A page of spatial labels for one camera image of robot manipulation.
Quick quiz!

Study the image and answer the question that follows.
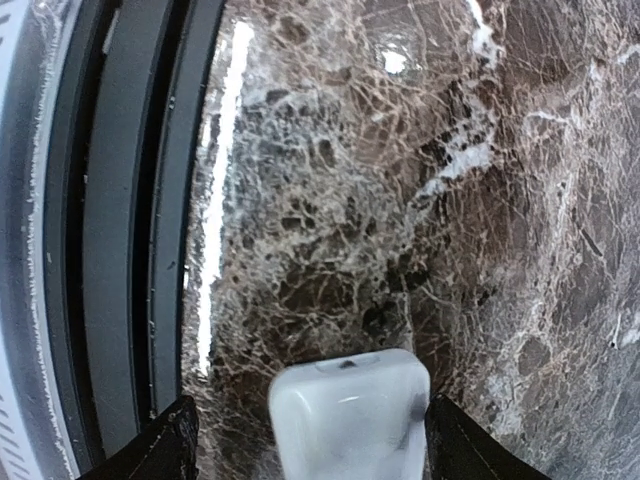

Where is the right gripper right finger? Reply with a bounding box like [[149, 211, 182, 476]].
[[425, 393, 548, 480]]

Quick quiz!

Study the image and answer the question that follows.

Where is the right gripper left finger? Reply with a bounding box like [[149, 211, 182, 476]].
[[81, 395, 199, 480]]

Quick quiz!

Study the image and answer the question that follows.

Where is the white remote control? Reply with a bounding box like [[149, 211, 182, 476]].
[[268, 348, 430, 479]]

